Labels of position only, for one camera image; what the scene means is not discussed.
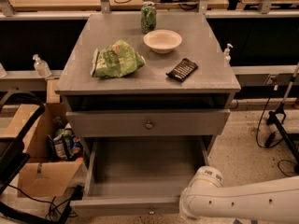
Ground grey top drawer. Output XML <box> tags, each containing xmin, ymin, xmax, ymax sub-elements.
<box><xmin>66</xmin><ymin>109</ymin><xmax>230</xmax><ymax>137</ymax></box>

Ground clear sanitizer bottle left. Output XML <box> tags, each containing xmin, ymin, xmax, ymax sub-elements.
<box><xmin>33</xmin><ymin>54</ymin><xmax>51</xmax><ymax>77</ymax></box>

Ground black chair frame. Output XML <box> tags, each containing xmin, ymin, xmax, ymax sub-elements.
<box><xmin>0</xmin><ymin>89</ymin><xmax>83</xmax><ymax>224</ymax></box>

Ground black floor cable right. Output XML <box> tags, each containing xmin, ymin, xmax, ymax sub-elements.
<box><xmin>255</xmin><ymin>77</ymin><xmax>299</xmax><ymax>177</ymax></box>

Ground white pump bottle right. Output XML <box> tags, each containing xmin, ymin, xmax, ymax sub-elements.
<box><xmin>223</xmin><ymin>43</ymin><xmax>233</xmax><ymax>63</ymax></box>

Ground grey drawer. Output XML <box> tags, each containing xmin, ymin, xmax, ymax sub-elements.
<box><xmin>71</xmin><ymin>136</ymin><xmax>206</xmax><ymax>217</ymax></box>
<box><xmin>66</xmin><ymin>109</ymin><xmax>230</xmax><ymax>137</ymax></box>

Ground black floor cable left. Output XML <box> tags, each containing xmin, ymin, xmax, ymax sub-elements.
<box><xmin>6</xmin><ymin>184</ymin><xmax>79</xmax><ymax>223</ymax></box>

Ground white bowl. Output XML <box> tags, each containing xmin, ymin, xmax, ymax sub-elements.
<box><xmin>143</xmin><ymin>30</ymin><xmax>182</xmax><ymax>54</ymax></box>

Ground black stand with pole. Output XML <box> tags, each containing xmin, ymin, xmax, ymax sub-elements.
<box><xmin>266</xmin><ymin>63</ymin><xmax>299</xmax><ymax>174</ymax></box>

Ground black snack bar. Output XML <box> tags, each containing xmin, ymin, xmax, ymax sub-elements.
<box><xmin>166</xmin><ymin>58</ymin><xmax>198</xmax><ymax>82</ymax></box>

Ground grey drawer cabinet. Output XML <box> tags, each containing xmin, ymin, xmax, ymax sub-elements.
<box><xmin>56</xmin><ymin>12</ymin><xmax>240</xmax><ymax>149</ymax></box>

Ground snack bags in box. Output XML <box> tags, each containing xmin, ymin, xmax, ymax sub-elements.
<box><xmin>48</xmin><ymin>129</ymin><xmax>83</xmax><ymax>161</ymax></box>

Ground green soda can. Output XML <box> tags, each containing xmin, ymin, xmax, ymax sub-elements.
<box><xmin>141</xmin><ymin>1</ymin><xmax>156</xmax><ymax>34</ymax></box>

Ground cardboard box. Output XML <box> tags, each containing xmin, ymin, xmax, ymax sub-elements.
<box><xmin>2</xmin><ymin>79</ymin><xmax>85</xmax><ymax>199</ymax></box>

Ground black floor cable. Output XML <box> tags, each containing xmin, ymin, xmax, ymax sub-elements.
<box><xmin>255</xmin><ymin>77</ymin><xmax>299</xmax><ymax>177</ymax></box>
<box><xmin>6</xmin><ymin>184</ymin><xmax>79</xmax><ymax>223</ymax></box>

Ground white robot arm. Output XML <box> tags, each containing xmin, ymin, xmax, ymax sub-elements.
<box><xmin>179</xmin><ymin>166</ymin><xmax>299</xmax><ymax>224</ymax></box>

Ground green chip bag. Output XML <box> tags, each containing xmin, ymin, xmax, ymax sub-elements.
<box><xmin>90</xmin><ymin>39</ymin><xmax>146</xmax><ymax>78</ymax></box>

